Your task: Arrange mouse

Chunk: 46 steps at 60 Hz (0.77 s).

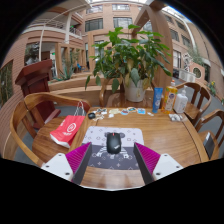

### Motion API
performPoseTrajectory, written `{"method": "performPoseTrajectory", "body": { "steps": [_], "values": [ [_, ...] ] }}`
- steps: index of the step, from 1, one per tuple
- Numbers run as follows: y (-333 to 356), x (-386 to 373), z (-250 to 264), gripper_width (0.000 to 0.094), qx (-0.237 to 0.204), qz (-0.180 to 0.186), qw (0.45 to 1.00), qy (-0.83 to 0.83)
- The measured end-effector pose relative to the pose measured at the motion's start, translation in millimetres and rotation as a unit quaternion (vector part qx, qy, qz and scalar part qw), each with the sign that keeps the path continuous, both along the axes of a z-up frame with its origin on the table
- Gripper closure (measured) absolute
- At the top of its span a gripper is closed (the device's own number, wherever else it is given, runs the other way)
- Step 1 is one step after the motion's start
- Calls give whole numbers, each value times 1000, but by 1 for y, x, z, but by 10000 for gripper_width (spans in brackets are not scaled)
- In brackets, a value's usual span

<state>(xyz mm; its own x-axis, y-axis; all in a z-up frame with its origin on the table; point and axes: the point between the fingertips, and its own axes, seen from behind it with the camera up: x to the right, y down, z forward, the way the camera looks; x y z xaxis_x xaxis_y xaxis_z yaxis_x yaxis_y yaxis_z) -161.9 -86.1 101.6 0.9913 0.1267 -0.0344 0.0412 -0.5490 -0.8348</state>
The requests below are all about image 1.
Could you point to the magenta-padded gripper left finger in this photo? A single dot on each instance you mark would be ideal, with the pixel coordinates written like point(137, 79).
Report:
point(60, 165)

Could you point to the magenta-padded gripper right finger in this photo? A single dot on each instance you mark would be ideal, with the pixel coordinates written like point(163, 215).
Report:
point(163, 165)

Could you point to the black computer mouse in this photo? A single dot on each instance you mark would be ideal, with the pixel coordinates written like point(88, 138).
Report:
point(113, 143)

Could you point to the grey white printed mouse pad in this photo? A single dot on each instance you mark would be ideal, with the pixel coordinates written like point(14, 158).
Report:
point(100, 135)

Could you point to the red paper bag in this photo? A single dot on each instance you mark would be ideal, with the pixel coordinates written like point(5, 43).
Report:
point(68, 130)

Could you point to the white packet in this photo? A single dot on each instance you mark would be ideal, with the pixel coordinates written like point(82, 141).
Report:
point(175, 117)

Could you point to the black flat device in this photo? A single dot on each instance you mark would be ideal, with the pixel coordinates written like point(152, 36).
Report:
point(210, 145)

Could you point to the blue printed sticker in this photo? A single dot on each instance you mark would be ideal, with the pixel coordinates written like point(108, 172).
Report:
point(141, 111)

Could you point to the small black round object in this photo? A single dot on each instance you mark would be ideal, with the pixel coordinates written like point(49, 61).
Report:
point(91, 115)

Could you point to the blue tube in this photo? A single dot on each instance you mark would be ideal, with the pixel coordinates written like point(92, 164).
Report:
point(157, 100)

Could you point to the white pump bottle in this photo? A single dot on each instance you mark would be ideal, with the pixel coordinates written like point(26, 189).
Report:
point(181, 101)

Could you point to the yellow liquid bottle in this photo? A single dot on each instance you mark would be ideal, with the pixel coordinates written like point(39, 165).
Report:
point(169, 98)

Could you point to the spiky agave plant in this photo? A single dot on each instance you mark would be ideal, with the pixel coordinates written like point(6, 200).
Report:
point(66, 74)

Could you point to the white outdoor sculpture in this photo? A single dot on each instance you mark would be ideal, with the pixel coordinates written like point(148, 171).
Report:
point(189, 63)

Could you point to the dark bronze bust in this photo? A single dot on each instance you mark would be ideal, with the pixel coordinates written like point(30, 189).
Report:
point(32, 56)

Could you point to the green plant in white pot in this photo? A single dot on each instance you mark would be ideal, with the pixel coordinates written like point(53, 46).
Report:
point(133, 56)

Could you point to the dark red wooden pedestal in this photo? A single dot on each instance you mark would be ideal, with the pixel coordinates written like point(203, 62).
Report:
point(35, 76)

